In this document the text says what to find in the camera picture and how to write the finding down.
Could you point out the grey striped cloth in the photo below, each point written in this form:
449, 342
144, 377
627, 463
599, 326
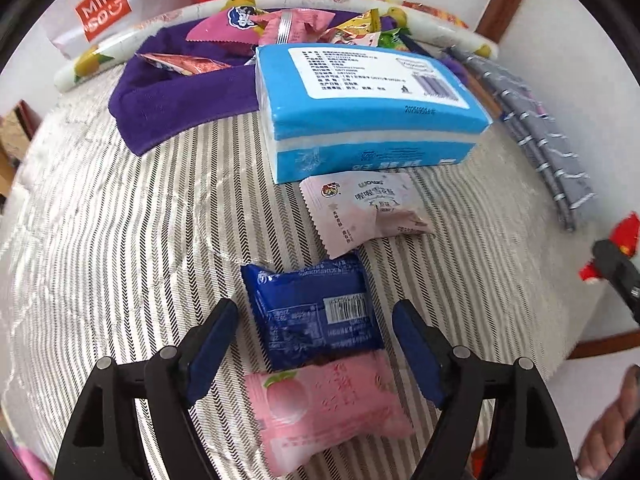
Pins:
540, 135

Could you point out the green snack packet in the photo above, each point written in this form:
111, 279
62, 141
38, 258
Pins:
390, 40

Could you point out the pink and yellow snack packet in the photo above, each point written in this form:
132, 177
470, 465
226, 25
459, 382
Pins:
225, 25

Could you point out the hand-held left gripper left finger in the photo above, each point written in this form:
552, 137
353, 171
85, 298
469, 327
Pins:
215, 345

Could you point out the red-orange foil snack packet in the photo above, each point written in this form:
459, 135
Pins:
185, 64

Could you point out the person's right hand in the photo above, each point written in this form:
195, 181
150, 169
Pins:
607, 440

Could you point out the red snack packet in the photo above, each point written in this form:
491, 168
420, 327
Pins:
627, 232

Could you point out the white plastic bag red logo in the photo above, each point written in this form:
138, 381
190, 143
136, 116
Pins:
100, 15

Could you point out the dark blue snack packet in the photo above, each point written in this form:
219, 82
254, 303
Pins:
305, 310

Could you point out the pale pink striped snack packet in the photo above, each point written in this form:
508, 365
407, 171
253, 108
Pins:
295, 25

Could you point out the blue tissue pack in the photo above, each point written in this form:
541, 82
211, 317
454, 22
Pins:
370, 110

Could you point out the brown wooden bed frame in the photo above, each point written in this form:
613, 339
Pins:
505, 0

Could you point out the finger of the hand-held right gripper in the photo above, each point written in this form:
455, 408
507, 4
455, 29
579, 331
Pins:
617, 270

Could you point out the rolled fruit-print tablecloth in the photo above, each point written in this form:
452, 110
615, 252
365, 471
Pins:
125, 42

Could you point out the pale white-pink snack packet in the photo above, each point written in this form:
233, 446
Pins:
360, 210

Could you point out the brown wooden bed rail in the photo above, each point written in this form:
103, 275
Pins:
605, 345

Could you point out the pink peach snack packet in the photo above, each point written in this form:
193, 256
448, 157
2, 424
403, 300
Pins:
325, 410

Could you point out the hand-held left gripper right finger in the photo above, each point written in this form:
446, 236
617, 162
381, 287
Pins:
415, 350

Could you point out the purple towel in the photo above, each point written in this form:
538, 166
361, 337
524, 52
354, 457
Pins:
175, 105

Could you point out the cardboard boxes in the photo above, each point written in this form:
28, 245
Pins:
15, 130

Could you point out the striped bed sheet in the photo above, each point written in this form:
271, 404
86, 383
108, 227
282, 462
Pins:
125, 240

